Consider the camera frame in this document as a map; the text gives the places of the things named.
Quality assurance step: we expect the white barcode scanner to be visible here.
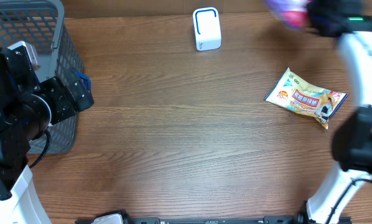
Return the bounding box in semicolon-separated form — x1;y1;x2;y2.
192;7;221;51

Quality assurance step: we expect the purple sanitary pad pack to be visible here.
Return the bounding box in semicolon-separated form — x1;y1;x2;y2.
265;0;311;29

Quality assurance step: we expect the colourful wet wipes pack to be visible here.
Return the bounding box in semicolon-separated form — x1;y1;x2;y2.
265;68;348;129

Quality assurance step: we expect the grey plastic mesh basket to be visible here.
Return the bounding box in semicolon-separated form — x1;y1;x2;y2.
0;0;85;155

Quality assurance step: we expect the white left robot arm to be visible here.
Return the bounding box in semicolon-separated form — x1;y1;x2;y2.
0;44;94;223

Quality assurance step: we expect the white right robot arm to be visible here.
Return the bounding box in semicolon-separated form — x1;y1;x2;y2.
294;0;372;223

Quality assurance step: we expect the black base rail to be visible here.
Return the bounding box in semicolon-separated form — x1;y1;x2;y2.
77;210;351;224

